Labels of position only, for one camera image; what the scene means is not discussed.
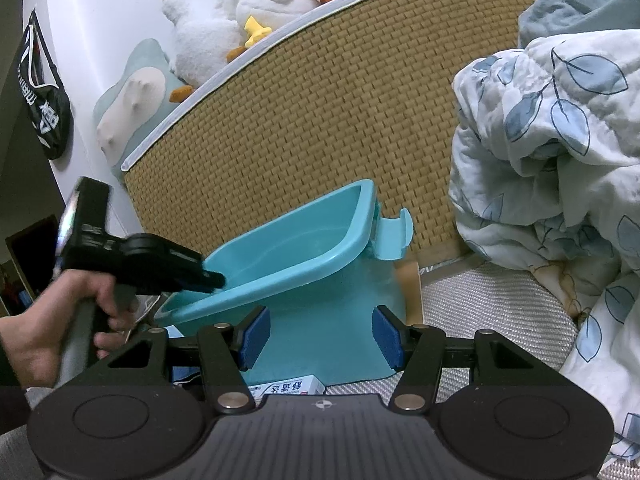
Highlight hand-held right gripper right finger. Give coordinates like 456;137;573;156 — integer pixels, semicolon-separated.
372;305;576;413

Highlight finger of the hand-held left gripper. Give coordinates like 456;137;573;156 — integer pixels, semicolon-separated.
172;246;224;292

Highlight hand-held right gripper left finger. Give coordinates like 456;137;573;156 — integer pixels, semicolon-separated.
65;306;272;414

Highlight teal plastic storage box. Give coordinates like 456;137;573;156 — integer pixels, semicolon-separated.
155;178;415;386

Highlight person's left forearm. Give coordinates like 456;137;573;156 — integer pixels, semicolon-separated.
0;332;36;441

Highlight person's left hand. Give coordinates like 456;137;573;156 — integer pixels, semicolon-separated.
0;271;137;389

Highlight white medicine box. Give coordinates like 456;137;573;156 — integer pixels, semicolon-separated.
247;375;326;402

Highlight teal plush pillow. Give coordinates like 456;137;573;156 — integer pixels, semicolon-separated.
92;37;195;181

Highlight black hanging bag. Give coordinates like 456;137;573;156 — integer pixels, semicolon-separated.
15;10;74;161

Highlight woven rattan headboard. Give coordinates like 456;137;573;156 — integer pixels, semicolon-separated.
121;0;621;281

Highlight white plush duck orange feet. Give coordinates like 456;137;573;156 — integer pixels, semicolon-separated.
161;0;251;103

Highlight white leaf-print quilt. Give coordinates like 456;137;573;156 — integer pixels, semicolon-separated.
447;30;640;461

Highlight white plush duck yellow feet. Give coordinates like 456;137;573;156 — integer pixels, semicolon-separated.
235;0;321;43

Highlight blue-grey blanket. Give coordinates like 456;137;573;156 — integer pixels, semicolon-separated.
517;0;640;56

